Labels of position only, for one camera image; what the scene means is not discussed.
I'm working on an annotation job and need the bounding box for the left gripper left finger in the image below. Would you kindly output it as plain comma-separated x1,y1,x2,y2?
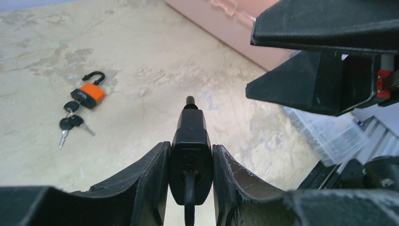
0,142,171,226

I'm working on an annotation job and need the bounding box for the orange black padlock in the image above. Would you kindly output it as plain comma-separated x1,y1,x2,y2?
71,71,105,109

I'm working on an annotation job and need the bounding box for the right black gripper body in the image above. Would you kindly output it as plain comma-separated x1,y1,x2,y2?
341,54,399,114

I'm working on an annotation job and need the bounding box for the pink plastic storage box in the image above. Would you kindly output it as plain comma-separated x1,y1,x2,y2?
166,0,295,71

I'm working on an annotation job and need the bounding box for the clear screw organizer box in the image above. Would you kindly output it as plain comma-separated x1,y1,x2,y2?
282,106,369,167

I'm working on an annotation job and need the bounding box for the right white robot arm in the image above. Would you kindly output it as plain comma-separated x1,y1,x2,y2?
246,0,399,190

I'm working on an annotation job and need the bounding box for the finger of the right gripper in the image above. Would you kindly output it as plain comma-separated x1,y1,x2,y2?
246,51,343,116
250,0,399,53

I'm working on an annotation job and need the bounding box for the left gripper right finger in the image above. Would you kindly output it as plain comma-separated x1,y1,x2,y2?
213,145,399,226

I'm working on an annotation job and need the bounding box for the black head key pair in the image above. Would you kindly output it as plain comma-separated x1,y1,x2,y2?
59,100,96,148

